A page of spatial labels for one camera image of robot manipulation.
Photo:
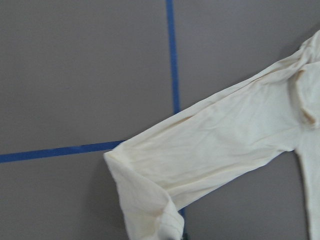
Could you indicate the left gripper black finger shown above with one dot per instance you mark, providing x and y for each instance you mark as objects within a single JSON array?
[{"x": 185, "y": 236}]

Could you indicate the cream yellow long-sleeve shirt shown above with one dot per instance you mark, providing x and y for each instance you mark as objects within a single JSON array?
[{"x": 234, "y": 131}]

